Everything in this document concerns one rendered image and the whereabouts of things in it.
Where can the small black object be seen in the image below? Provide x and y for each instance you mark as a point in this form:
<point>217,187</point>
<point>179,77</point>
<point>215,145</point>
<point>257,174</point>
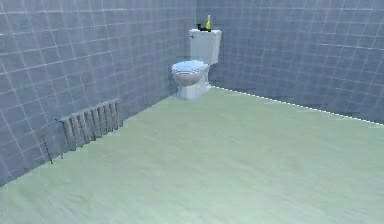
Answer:
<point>200,27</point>

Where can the white toilet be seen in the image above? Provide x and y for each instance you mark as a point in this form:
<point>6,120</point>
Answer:
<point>195,71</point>

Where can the grey wall radiator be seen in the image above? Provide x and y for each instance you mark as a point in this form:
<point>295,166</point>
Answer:
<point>90,123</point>

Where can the yellow spray bottle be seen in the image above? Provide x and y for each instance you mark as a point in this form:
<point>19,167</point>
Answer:
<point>208,24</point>

